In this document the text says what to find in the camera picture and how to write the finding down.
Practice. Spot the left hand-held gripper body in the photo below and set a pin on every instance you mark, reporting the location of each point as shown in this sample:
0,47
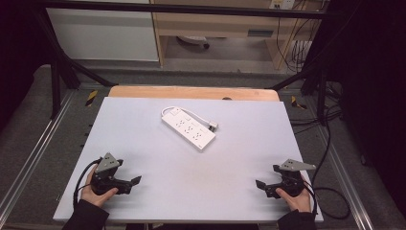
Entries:
108,163

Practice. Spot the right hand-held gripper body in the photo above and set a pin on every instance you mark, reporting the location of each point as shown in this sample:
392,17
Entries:
293,174

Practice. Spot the person's right hand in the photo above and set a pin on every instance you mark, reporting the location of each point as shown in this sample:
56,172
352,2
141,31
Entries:
297,202

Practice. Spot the person's left hand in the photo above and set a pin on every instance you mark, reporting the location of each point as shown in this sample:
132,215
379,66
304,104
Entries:
92,196

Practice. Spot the yellow black tape strip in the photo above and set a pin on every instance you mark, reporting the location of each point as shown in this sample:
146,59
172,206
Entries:
297,103
91,97

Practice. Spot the white power strip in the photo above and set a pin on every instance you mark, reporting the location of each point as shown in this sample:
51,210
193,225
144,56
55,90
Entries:
188,129

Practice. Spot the white cabinet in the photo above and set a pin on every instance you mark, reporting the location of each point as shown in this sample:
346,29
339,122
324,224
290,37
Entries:
102,32

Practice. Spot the white chair base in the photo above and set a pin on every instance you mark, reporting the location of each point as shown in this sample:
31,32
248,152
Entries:
193,40

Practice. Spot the light wooden desk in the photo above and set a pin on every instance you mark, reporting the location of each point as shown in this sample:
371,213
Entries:
223,28

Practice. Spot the aluminium rail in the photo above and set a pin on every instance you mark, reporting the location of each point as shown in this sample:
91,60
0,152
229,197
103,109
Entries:
344,179
32,153

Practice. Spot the black metal frame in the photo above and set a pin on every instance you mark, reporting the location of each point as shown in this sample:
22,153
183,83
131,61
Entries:
60,64

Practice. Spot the white wall socket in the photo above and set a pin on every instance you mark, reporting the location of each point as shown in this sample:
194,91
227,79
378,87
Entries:
282,4

